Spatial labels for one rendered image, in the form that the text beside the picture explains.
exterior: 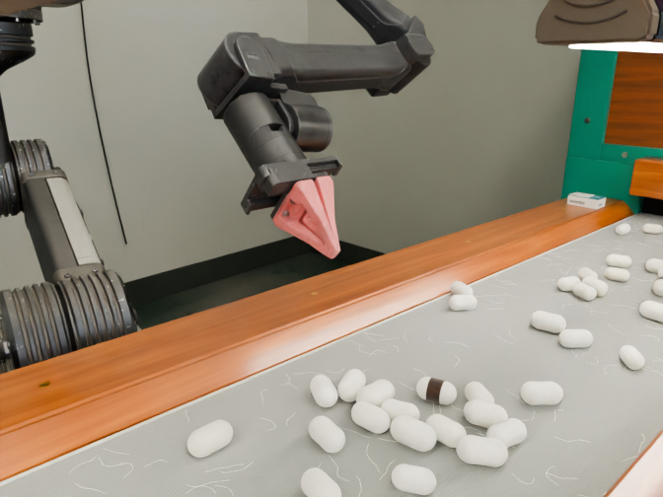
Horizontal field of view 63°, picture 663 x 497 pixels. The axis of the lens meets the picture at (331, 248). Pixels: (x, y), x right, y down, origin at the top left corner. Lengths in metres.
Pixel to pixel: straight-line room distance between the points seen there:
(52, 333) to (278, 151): 0.30
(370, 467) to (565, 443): 0.16
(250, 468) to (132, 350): 0.19
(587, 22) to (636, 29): 0.03
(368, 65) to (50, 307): 0.52
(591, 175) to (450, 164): 1.27
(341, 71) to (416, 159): 1.85
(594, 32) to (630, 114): 0.84
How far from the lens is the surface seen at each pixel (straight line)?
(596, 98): 1.29
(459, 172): 2.48
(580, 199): 1.18
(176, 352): 0.55
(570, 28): 0.45
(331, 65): 0.76
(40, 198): 0.81
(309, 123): 0.65
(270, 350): 0.56
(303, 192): 0.54
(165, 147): 2.57
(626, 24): 0.43
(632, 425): 0.54
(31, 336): 0.64
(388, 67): 0.87
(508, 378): 0.57
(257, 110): 0.61
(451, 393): 0.50
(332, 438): 0.44
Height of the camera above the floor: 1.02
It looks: 18 degrees down
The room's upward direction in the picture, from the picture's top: straight up
